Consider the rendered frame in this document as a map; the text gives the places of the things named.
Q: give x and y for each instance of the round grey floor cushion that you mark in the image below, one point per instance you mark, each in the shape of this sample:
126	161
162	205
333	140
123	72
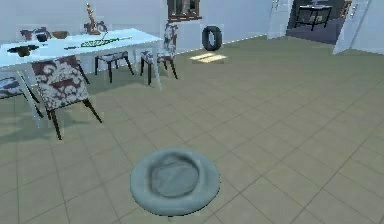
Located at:
175	182

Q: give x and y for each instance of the maroon white patterned chair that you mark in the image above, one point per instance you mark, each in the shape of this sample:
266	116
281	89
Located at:
111	57
10	87
168	43
61	83

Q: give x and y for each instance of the black tyre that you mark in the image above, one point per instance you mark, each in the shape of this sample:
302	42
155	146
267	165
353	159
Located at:
212	38

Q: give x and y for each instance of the brown framed window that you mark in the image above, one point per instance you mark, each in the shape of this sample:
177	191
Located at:
184	9

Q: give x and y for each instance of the white dining table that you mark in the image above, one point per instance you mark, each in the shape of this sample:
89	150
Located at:
100	43

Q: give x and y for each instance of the green patterned table runner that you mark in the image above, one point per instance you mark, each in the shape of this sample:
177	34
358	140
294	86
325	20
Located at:
100	42

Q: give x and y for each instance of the white room door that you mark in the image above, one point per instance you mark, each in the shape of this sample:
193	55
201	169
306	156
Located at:
279	18
353	25

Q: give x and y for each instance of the brown statuette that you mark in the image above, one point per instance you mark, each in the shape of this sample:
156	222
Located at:
92	24

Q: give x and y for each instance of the brown bowl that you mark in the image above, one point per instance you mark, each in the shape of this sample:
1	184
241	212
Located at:
60	34

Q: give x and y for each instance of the black side table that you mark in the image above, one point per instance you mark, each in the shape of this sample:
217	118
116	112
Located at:
313	15

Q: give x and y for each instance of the dark blue cup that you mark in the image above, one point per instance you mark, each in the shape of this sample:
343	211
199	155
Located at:
42	35

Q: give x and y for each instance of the black pan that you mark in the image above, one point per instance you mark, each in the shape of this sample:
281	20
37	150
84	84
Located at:
23	50

